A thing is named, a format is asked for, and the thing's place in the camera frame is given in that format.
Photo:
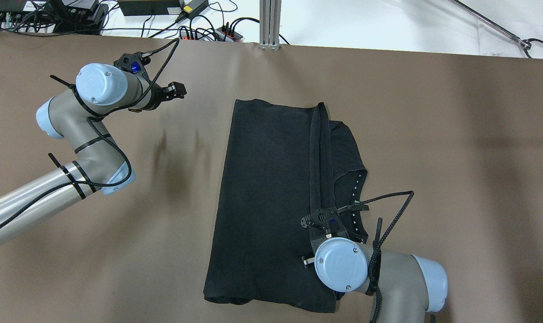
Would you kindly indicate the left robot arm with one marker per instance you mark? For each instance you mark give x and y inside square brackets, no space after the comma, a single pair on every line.
[76,115]

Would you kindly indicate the metal grabber rod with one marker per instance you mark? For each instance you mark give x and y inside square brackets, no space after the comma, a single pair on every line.
[524,44]

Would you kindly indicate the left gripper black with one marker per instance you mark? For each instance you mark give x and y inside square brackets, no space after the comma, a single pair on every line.
[156,99]

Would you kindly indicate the black power adapter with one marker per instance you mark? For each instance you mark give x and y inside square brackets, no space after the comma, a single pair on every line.
[191,9]

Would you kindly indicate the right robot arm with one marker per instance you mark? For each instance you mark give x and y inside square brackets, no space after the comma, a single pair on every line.
[410,285]

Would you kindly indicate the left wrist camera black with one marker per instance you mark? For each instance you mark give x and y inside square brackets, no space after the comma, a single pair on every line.
[134,63]

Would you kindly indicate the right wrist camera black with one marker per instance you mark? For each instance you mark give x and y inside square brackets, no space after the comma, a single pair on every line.
[323,222]

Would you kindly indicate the orange black power strip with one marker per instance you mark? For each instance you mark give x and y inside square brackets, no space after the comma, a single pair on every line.
[225,33]

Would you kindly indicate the black graphic t-shirt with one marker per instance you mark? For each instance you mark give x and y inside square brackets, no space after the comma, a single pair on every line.
[282,163]

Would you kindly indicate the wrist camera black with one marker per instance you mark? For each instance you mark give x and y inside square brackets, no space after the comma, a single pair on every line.
[134,63]
[323,222]

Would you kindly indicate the aluminium frame post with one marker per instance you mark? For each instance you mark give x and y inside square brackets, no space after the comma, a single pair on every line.
[269,24]

